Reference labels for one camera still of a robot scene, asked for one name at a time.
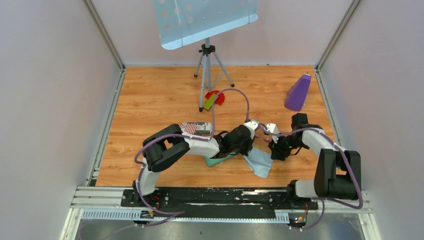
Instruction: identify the light blue perforated board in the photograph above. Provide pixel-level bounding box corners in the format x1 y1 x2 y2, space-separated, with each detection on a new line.
153 0 258 50

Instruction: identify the grey glasses case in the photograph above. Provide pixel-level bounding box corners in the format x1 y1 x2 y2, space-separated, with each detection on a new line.
203 154 234 167

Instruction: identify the white slotted cable duct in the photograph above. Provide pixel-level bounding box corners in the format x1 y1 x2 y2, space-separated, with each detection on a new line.
80 209 290 224

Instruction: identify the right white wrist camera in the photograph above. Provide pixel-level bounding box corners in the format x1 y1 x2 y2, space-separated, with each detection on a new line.
265 123 280 143

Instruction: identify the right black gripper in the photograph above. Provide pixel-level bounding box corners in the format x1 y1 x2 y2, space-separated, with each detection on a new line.
268 132 306 162

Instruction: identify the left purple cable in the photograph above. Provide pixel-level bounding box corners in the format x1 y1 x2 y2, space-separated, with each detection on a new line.
133 88 251 220

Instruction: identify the blue cleaning cloth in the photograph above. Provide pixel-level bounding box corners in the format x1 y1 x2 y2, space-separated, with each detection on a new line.
242 147 273 179

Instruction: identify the green rectangular block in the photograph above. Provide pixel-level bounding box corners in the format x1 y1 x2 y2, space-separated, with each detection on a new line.
203 93 217 111

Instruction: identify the striped printed glasses pouch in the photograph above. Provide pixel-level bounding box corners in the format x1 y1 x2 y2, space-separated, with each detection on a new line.
179 121 212 136

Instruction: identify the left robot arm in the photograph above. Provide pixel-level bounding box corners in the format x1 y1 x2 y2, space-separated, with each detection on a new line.
133 120 259 207

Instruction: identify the red curved plastic piece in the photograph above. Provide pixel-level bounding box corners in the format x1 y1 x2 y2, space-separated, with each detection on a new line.
205 90 225 106

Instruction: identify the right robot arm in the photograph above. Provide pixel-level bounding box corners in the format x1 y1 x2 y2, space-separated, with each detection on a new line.
265 113 361 209

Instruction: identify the grey tripod stand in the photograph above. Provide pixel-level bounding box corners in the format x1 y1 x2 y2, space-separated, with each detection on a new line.
193 37 235 112

